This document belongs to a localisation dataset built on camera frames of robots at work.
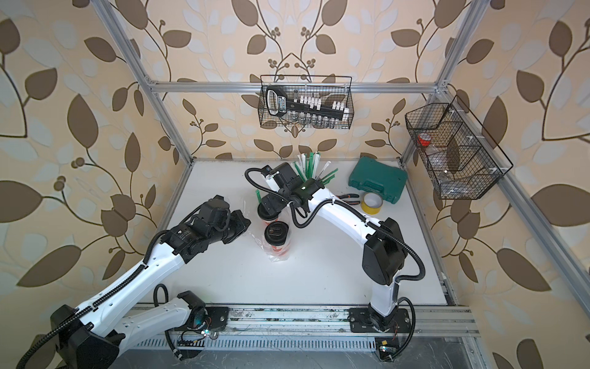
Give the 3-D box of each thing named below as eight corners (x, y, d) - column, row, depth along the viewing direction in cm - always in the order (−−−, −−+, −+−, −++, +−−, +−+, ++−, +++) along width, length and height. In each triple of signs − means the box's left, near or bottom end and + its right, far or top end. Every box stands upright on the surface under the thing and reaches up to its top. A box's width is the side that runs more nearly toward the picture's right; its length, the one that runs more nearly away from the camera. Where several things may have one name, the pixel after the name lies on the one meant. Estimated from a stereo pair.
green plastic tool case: (345, 185, 111) (346, 180, 108) (360, 158, 123) (362, 154, 120) (395, 205, 103) (398, 201, 101) (406, 175, 115) (409, 170, 113)
